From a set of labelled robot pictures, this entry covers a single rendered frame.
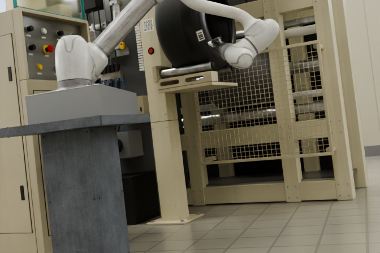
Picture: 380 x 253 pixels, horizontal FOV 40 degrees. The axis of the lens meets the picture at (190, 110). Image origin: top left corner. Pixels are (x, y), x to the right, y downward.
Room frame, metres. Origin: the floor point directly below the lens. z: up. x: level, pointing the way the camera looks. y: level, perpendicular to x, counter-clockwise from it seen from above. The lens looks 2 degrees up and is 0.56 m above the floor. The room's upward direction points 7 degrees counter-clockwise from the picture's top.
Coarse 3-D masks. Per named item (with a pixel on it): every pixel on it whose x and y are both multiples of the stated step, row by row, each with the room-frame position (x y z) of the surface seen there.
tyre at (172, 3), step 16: (176, 0) 2.87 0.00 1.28; (208, 0) 3.30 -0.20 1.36; (224, 0) 3.18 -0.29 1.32; (160, 16) 2.90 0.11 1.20; (176, 16) 2.85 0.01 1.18; (192, 16) 2.82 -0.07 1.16; (208, 16) 3.36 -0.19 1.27; (160, 32) 2.92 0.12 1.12; (176, 32) 2.87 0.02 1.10; (192, 32) 2.84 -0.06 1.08; (208, 32) 2.89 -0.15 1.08; (224, 32) 3.33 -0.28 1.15; (176, 48) 2.92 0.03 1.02; (192, 48) 2.89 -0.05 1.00; (208, 48) 2.90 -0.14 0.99; (176, 64) 3.02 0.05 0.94; (192, 64) 3.00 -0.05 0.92; (224, 64) 3.12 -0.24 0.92
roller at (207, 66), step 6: (186, 66) 3.00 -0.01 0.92; (192, 66) 2.97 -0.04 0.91; (198, 66) 2.95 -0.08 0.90; (204, 66) 2.93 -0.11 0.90; (210, 66) 2.92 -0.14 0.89; (162, 72) 3.06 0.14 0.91; (168, 72) 3.04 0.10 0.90; (174, 72) 3.03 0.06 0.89; (180, 72) 3.01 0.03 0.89; (186, 72) 3.00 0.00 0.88; (192, 72) 2.99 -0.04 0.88
